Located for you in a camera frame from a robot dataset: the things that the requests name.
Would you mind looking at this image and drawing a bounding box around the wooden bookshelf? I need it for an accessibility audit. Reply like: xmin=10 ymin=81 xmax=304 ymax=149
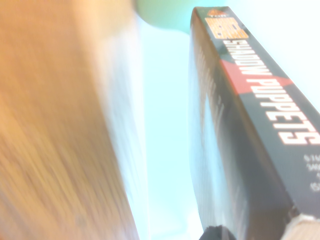
xmin=0 ymin=0 xmax=151 ymax=240

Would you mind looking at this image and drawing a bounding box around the Shadow Puppets paperback book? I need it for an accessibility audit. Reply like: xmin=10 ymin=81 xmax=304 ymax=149
xmin=187 ymin=6 xmax=320 ymax=240

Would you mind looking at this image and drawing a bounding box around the green watering can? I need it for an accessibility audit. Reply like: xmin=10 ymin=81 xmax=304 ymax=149
xmin=133 ymin=0 xmax=191 ymax=35

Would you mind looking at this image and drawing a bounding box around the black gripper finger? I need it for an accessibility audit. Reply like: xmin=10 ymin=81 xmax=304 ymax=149
xmin=198 ymin=224 xmax=236 ymax=240

